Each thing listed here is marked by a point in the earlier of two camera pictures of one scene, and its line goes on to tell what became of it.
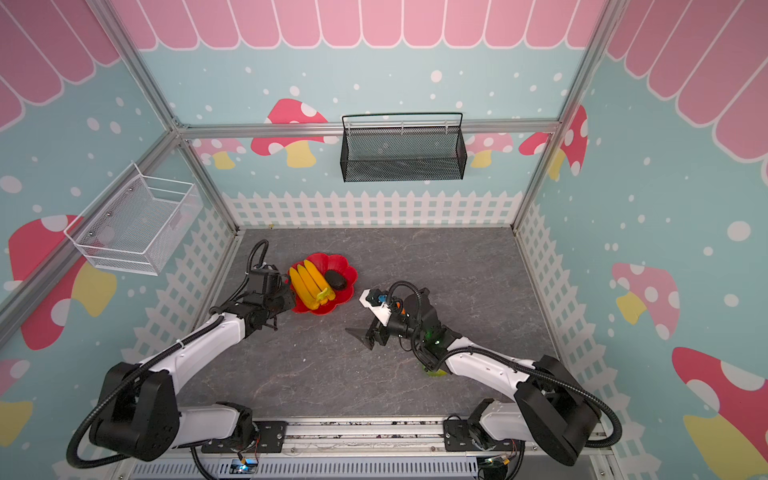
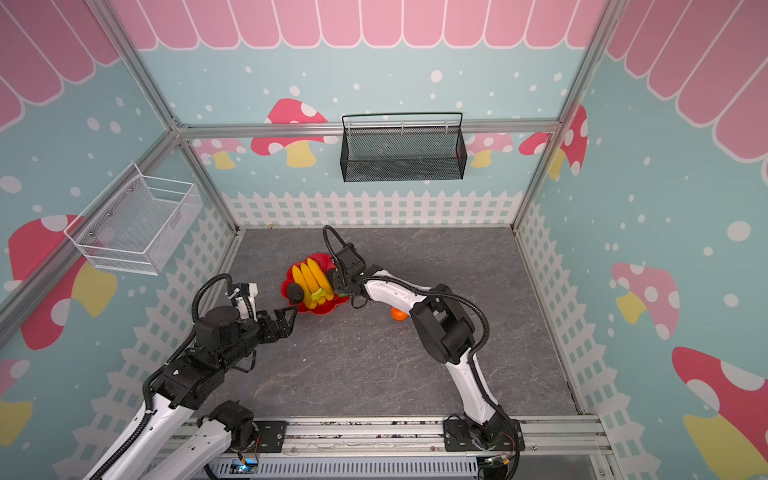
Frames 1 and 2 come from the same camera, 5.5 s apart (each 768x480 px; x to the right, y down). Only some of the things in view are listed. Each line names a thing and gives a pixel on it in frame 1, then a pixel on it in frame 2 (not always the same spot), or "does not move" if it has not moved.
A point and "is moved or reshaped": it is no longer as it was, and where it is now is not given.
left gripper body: [282, 301] -> [266, 333]
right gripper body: [380, 330] -> [343, 282]
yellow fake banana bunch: [310, 287] does not move
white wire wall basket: [137, 223] does not move
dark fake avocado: [337, 281] is moved or reshaped
